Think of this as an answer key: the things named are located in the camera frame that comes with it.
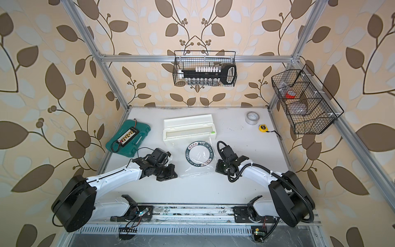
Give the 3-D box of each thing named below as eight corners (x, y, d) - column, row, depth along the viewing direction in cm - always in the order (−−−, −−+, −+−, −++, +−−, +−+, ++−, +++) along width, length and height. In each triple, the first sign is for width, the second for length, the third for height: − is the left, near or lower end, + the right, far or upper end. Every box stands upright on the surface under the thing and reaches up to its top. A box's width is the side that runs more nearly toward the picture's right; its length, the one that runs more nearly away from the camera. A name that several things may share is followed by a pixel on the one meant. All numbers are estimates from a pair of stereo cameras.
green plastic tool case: (105, 149, 99) (101, 145, 94) (130, 122, 113) (127, 117, 109) (130, 159, 94) (127, 155, 90) (152, 130, 109) (150, 125, 104)
